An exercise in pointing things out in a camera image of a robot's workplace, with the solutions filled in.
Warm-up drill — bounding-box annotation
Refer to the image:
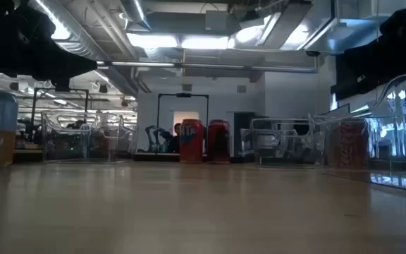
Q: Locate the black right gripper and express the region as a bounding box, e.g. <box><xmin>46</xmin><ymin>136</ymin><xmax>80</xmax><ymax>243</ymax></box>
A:
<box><xmin>343</xmin><ymin>6</ymin><xmax>406</xmax><ymax>66</ymax></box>

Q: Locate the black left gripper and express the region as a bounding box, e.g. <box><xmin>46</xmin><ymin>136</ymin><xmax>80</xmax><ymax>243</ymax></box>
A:
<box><xmin>8</xmin><ymin>3</ymin><xmax>98</xmax><ymax>93</ymax></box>

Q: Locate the clear plastic bin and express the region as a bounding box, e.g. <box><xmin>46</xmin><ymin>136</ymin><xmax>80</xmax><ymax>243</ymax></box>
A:
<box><xmin>312</xmin><ymin>70</ymin><xmax>406</xmax><ymax>194</ymax></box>
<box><xmin>240</xmin><ymin>114</ymin><xmax>327</xmax><ymax>167</ymax></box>
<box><xmin>40</xmin><ymin>109</ymin><xmax>130</xmax><ymax>165</ymax></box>

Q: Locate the red Coca-Cola can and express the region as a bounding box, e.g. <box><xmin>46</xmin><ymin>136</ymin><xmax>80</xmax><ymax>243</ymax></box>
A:
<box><xmin>328</xmin><ymin>121</ymin><xmax>369</xmax><ymax>167</ymax></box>
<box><xmin>207</xmin><ymin>119</ymin><xmax>231</xmax><ymax>164</ymax></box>

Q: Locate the orange Fanta soda can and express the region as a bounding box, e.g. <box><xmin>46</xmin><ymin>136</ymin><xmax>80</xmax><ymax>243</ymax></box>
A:
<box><xmin>179</xmin><ymin>119</ymin><xmax>204</xmax><ymax>164</ymax></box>

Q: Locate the ceiling light strip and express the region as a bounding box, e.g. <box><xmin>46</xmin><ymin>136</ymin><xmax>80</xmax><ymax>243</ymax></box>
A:
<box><xmin>35</xmin><ymin>0</ymin><xmax>72</xmax><ymax>40</ymax></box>

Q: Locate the ceiling light panel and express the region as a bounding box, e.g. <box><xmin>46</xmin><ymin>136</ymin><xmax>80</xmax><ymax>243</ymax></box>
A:
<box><xmin>180</xmin><ymin>35</ymin><xmax>229</xmax><ymax>50</ymax></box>
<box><xmin>127</xmin><ymin>33</ymin><xmax>179</xmax><ymax>49</ymax></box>

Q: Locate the person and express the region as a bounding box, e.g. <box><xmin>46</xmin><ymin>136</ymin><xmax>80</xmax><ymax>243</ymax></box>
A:
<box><xmin>167</xmin><ymin>122</ymin><xmax>183</xmax><ymax>154</ymax></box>

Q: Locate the grey ceiling pipe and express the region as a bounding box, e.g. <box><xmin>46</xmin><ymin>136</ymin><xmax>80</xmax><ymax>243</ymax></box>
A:
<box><xmin>96</xmin><ymin>60</ymin><xmax>319</xmax><ymax>74</ymax></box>

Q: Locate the grey ceiling junction box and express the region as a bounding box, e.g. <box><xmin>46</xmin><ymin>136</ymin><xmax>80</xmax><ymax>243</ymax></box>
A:
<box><xmin>204</xmin><ymin>10</ymin><xmax>228</xmax><ymax>32</ymax></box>

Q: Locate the corrugated silver duct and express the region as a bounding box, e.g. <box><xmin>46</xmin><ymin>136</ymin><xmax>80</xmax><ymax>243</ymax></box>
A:
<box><xmin>26</xmin><ymin>0</ymin><xmax>137</xmax><ymax>96</ymax></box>

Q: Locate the black wall screen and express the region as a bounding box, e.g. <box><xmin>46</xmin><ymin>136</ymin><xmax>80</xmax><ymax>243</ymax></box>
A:
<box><xmin>331</xmin><ymin>72</ymin><xmax>387</xmax><ymax>102</ymax></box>

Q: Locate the large rectangular silver duct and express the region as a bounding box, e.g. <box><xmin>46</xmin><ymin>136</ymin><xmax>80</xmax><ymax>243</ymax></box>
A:
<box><xmin>233</xmin><ymin>0</ymin><xmax>406</xmax><ymax>54</ymax></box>

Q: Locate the round silver duct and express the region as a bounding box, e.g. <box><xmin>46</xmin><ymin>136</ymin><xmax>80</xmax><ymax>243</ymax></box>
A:
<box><xmin>120</xmin><ymin>0</ymin><xmax>152</xmax><ymax>32</ymax></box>

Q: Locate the black background rig frame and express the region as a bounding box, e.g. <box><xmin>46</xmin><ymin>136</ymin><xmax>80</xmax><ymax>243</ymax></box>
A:
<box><xmin>156</xmin><ymin>92</ymin><xmax>210</xmax><ymax>153</ymax></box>

